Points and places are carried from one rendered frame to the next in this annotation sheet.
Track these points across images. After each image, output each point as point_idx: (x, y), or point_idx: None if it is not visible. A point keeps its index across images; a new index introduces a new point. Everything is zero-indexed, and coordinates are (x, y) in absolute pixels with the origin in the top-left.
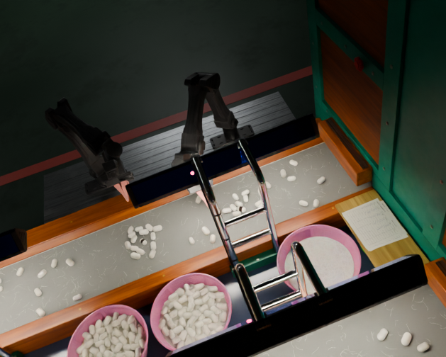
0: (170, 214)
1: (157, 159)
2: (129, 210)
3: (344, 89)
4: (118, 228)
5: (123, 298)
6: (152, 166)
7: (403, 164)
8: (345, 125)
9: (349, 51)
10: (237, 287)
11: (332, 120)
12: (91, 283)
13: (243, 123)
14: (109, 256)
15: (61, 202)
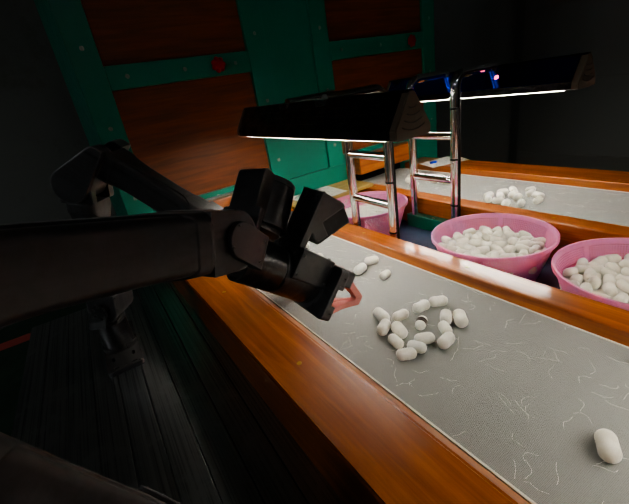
0: (338, 318)
1: (128, 469)
2: (353, 371)
3: (190, 141)
4: (411, 387)
5: (553, 287)
6: (151, 475)
7: None
8: (206, 192)
9: (193, 69)
10: None
11: None
12: (591, 367)
13: (90, 344)
14: (495, 368)
15: None
